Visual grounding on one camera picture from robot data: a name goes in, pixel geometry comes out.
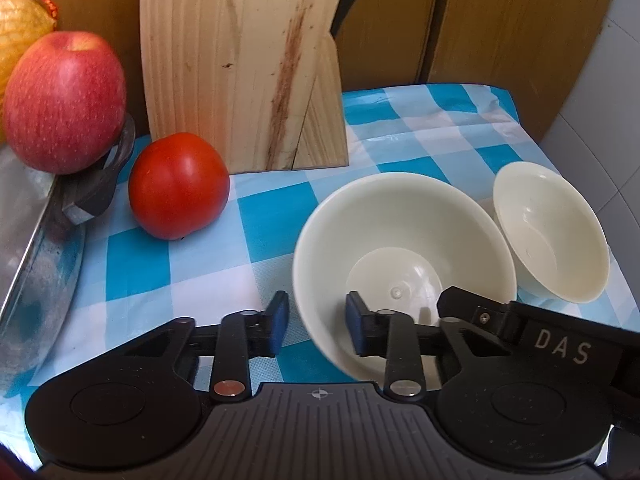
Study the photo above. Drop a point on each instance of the red tomato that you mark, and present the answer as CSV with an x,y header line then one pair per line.
x,y
177,186

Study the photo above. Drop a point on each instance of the red apple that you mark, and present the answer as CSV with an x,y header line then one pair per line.
x,y
65,102

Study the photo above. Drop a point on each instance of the wooden cabinet panels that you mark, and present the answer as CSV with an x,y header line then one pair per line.
x,y
535,49

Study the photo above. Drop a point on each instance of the wooden knife block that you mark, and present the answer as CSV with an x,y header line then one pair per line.
x,y
257,79

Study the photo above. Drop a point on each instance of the blue white checkered tablecloth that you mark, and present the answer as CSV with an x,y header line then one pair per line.
x,y
131,282

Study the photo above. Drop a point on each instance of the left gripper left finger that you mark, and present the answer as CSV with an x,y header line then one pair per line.
x,y
238,338

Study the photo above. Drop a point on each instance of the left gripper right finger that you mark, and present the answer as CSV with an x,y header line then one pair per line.
x,y
395,337

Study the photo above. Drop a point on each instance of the cream bowl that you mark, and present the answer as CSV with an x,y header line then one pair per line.
x,y
558,245
399,240

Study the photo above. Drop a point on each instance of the yellow pomelo in net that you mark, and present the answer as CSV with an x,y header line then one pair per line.
x,y
23,22

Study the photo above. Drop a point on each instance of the steel pan with handles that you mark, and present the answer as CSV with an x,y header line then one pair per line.
x,y
43,233

